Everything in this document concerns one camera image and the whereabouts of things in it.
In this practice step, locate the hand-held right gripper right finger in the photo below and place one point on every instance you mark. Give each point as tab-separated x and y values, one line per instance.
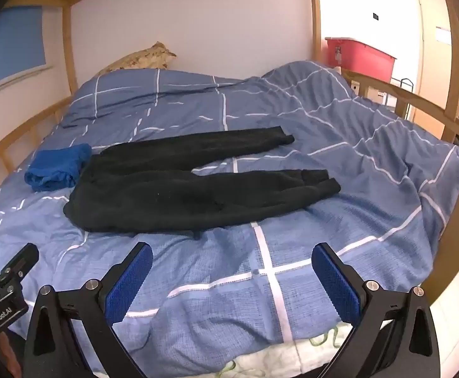
338	283

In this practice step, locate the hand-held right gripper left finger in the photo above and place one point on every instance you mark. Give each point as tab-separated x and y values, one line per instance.
129	283

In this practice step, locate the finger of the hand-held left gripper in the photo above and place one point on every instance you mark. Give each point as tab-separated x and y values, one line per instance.
21	260

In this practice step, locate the black pants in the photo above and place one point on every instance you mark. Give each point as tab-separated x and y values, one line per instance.
154	189

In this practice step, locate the person's left hand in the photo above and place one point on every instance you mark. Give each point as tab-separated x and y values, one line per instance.
9	356

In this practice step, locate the white printed bed sheet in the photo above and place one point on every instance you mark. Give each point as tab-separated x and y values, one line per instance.
276	356

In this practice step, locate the blue folded cloth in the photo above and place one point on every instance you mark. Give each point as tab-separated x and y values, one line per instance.
56	165

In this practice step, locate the blue window blind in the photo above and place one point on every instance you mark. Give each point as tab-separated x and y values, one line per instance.
12	47

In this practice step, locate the blue checked duvet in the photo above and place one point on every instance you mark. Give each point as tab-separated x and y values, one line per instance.
253	98

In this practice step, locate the beige patterned pillow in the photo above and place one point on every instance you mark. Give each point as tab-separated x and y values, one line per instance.
142	61

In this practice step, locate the red storage bin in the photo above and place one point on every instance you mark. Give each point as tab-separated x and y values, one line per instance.
363	59

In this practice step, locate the beige door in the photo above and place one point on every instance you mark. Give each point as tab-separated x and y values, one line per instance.
430	71

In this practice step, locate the white paper sheet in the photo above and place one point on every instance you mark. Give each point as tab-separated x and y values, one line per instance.
443	34

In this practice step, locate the wooden bunk bed frame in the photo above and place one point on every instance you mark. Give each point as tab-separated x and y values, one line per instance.
315	15

